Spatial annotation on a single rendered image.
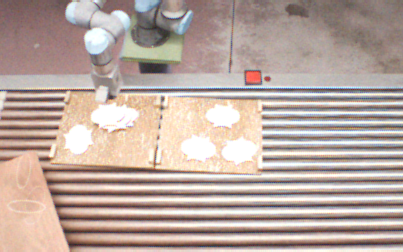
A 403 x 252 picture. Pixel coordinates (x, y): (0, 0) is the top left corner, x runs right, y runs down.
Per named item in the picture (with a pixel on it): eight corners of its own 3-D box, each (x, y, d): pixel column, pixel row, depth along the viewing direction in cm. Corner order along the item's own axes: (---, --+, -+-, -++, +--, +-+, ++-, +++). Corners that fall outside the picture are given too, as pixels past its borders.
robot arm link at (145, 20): (144, 6, 212) (142, -16, 200) (169, 16, 209) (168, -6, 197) (131, 23, 206) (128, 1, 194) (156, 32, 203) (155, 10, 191)
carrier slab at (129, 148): (69, 94, 194) (68, 92, 192) (162, 97, 192) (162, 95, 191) (50, 164, 174) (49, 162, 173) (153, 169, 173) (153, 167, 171)
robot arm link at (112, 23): (103, 2, 152) (85, 22, 147) (131, 13, 150) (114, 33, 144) (106, 19, 159) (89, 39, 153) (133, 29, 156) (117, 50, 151)
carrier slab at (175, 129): (165, 98, 192) (165, 96, 191) (261, 103, 190) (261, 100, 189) (155, 170, 173) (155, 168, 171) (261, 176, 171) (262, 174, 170)
